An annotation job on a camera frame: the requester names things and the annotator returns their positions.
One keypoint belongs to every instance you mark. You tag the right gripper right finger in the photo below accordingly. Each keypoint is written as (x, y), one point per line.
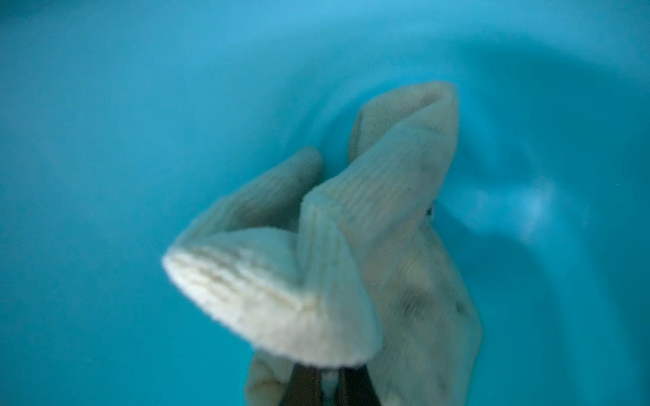
(355, 388)

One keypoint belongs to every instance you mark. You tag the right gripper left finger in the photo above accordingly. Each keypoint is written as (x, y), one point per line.
(304, 387)

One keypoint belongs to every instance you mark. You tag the beige cleaning cloth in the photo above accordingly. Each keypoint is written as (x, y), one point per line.
(347, 271)

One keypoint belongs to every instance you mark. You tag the light blue plastic bucket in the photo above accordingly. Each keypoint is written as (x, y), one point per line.
(122, 120)

